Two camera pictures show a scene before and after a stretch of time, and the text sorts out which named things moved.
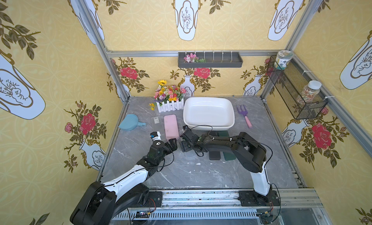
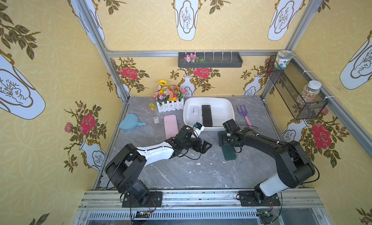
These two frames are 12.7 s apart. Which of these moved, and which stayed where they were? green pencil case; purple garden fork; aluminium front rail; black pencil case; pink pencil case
Moved: black pencil case
Stayed: aluminium front rail; purple garden fork; pink pencil case; green pencil case
